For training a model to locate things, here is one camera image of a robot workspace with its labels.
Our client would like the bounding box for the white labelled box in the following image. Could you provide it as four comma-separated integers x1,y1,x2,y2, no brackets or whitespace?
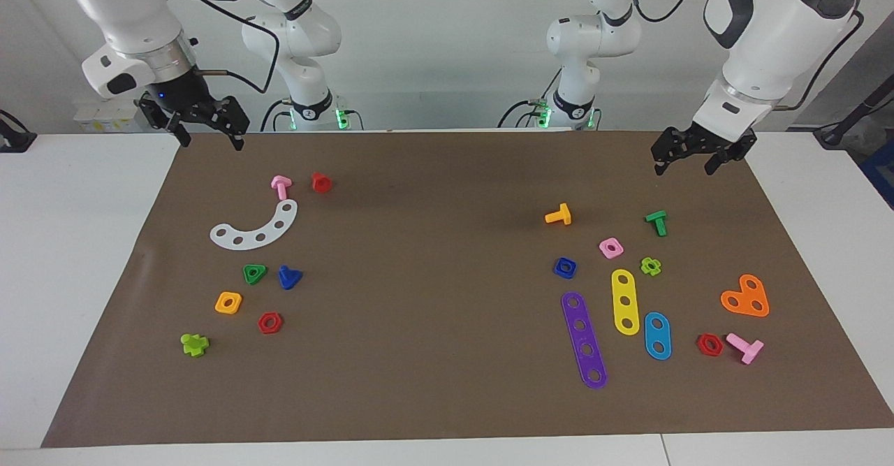
73,99,146,133

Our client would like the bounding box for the white curved perforated plate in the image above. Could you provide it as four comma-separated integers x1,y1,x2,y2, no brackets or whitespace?
210,199,299,251

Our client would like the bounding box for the black pole stand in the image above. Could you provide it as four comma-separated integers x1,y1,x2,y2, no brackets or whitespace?
814,78,894,150

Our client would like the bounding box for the orange heart-shaped plate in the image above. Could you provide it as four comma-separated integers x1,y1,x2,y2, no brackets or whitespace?
720,274,770,318

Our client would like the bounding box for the yellow three-hole plate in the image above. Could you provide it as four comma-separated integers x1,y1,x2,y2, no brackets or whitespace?
611,268,640,336

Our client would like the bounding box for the blue crate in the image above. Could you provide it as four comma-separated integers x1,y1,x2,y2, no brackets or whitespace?
859,139,894,210

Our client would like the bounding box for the blue two-hole plate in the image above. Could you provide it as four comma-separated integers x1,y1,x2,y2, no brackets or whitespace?
643,312,673,361

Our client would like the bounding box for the purple four-hole plate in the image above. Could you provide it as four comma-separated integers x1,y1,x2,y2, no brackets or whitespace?
561,291,608,390

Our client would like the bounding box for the brown table mat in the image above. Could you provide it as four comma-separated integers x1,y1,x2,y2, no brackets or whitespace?
41,131,894,449

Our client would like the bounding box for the black right base cable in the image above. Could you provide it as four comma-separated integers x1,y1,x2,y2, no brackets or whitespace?
261,99,291,133

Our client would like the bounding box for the black base cable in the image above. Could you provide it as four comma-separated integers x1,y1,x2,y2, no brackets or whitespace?
261,99,291,133
497,99,552,129

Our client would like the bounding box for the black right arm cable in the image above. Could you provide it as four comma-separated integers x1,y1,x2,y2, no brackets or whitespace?
183,0,281,95

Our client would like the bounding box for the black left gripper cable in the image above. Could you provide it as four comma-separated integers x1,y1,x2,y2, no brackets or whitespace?
768,10,865,112

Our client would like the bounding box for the black left base cable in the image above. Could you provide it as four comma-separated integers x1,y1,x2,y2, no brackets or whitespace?
497,99,552,129

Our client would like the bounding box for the black clamp mount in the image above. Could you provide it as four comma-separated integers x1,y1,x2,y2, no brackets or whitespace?
0,108,38,154

